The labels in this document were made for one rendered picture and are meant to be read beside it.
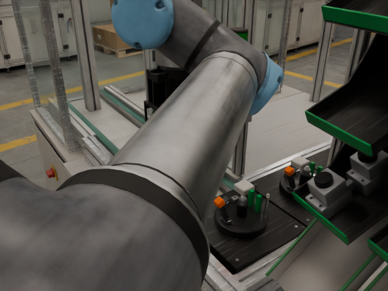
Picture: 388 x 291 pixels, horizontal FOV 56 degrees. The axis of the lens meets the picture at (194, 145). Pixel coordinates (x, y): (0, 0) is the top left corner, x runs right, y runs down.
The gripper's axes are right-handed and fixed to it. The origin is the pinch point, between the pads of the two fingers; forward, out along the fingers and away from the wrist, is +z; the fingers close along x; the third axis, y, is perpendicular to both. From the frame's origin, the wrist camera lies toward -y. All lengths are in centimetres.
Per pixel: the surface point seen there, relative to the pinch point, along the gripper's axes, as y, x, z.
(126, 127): -24, -85, 32
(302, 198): -12.1, 17.5, 2.3
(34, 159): -8, -251, 123
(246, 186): -29.1, -13.8, 24.2
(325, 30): -127, -66, -1
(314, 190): -11.5, 20.0, -1.1
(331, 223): -10.8, 24.5, 2.3
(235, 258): -9.6, 4.4, 26.3
